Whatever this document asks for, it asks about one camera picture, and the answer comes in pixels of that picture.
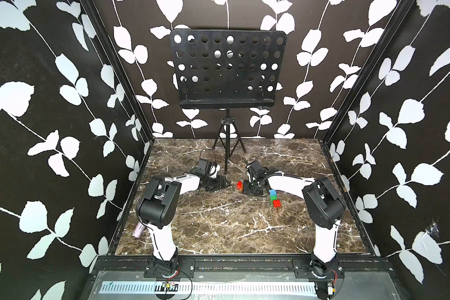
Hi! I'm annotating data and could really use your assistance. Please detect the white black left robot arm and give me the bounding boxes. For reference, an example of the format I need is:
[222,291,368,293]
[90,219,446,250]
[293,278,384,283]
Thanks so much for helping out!
[136,173,230,273]

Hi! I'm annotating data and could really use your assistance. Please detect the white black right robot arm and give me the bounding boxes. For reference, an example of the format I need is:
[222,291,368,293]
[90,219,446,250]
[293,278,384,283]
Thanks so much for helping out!
[241,161,346,279]

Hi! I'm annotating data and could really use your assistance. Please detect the purple glitter roll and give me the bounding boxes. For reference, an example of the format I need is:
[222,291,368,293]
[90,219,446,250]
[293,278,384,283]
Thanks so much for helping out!
[132,223,145,239]

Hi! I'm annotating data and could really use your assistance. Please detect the black music stand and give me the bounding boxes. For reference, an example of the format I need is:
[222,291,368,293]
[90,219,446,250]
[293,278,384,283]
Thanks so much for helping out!
[170,29,288,161]

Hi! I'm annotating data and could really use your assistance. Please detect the white perforated strip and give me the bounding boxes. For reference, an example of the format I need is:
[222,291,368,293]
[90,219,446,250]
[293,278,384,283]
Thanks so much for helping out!
[98,281,316,297]

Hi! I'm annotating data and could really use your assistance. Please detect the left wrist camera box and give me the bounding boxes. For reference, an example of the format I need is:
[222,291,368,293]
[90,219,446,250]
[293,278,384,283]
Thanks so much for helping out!
[194,159,216,177]

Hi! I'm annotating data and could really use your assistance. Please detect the black front mounting rail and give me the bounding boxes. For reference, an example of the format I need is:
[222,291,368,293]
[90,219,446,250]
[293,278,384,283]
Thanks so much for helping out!
[144,254,395,280]

